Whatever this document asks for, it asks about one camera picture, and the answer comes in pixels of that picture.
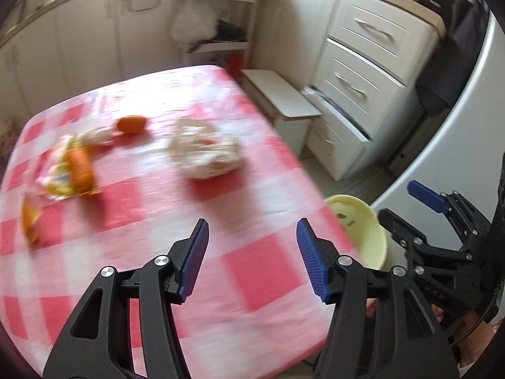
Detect black hanging cloth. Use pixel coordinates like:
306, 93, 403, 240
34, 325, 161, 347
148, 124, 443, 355
416, 0, 490, 115

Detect white cabinet drawer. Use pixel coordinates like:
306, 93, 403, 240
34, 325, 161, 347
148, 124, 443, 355
304, 87, 371, 180
312, 39, 407, 127
329, 0, 438, 83

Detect yellow foil wrapper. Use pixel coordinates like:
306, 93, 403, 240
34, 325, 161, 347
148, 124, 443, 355
37, 134, 99, 198

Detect yellow trash bin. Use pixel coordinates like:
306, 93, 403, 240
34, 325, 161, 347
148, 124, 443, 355
324, 194, 389, 271

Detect white plastic bag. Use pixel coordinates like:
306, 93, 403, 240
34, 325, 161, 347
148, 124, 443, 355
169, 118, 242, 180
170, 2, 219, 44

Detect small mandarin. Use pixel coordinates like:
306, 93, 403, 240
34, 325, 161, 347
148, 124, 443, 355
117, 115, 147, 135

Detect white step stool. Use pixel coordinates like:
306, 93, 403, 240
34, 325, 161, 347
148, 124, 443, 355
241, 69, 323, 154

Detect white refrigerator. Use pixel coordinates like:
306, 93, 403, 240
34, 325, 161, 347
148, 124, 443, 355
371, 8, 505, 253

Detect white storage rack cart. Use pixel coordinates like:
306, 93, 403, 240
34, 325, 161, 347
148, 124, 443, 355
175, 0, 261, 72

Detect white hanging plastic bag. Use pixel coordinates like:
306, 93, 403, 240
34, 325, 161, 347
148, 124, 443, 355
170, 2, 219, 44

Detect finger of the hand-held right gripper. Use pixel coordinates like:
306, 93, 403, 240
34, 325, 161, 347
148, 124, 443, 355
408, 180, 492, 241
378, 208, 474, 263

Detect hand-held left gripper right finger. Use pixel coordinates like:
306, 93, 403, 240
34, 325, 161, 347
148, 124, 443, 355
296, 218, 460, 379

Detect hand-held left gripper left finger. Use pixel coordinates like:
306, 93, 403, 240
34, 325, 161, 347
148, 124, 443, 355
43, 218, 210, 379

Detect black frying pan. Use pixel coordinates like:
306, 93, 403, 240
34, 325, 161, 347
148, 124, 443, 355
217, 20, 246, 43

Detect white kitchen base cabinets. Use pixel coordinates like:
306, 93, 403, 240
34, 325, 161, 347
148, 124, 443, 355
0, 0, 446, 182

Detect orange peel piece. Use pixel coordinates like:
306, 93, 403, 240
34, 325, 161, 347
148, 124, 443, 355
21, 201, 42, 243

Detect large orange peel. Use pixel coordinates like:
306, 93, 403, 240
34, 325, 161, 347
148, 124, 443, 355
65, 148, 95, 186

